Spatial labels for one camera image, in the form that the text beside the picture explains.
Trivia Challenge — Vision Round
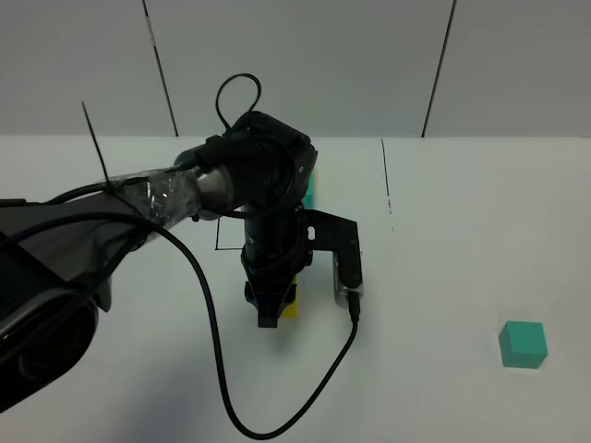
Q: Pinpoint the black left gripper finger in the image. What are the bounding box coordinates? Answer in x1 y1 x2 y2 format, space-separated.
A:
245 279 293 329

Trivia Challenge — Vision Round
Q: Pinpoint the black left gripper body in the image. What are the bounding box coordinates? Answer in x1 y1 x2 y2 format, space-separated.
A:
241 202 313 295

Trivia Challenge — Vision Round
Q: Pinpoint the yellow block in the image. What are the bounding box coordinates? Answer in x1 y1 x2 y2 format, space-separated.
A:
281 276 300 320

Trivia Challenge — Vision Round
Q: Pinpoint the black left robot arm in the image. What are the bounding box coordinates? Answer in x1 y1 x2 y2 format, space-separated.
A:
1 111 317 410

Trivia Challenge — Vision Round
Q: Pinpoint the teal template block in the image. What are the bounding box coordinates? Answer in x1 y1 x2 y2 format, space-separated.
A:
302 173 316 209

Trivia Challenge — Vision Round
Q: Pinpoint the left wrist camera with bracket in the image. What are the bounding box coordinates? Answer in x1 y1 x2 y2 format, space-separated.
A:
305 210 363 318

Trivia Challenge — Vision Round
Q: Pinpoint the black left camera cable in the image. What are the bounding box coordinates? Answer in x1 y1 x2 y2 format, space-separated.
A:
45 72 362 440

